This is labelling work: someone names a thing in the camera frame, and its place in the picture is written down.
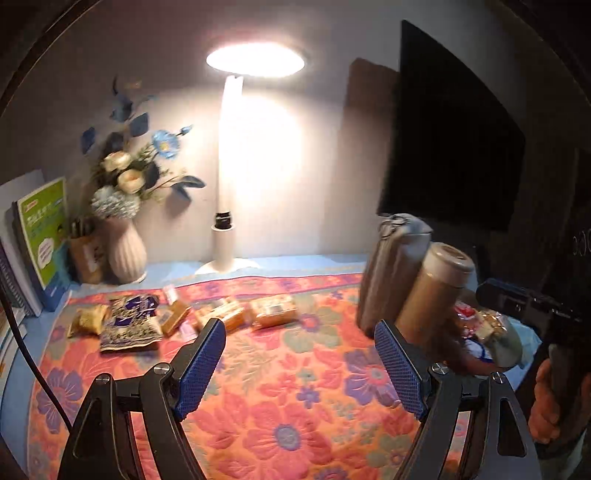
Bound white spiral notebooks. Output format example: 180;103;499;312
0;171;44;319

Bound brown wafer pack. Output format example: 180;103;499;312
157;286;191;337

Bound person's right hand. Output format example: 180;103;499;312
529;357;572;446

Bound dark blue patterned snack bag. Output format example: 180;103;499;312
99;295;163;354

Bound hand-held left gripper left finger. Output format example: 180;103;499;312
56;318;227;480

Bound sliced toast pack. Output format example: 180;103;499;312
249;295;297;330

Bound brown pen holder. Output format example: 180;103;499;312
69;217;106;284

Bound white ribbed vase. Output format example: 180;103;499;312
107;217;148;284

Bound blue and white artificial flowers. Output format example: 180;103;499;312
82;76;206;220

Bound yellow snack packet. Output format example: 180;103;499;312
68;305;110;339

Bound black monitor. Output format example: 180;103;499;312
376;19;527;232

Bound green cover book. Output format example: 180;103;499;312
13;178;73;312

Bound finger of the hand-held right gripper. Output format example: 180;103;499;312
475;278;555;324

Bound black cable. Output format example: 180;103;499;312
0;272;72;430

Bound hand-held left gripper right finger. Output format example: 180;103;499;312
373;320;542;480

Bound floral cloth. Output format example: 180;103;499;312
25;272;467;480

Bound white desk lamp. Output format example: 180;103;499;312
194;44;306;276

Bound grey pencil case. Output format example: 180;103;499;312
356;213;434;340

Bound flat stack of books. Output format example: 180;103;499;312
0;305;26;374

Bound gold thermos bottle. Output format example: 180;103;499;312
394;242;476;352

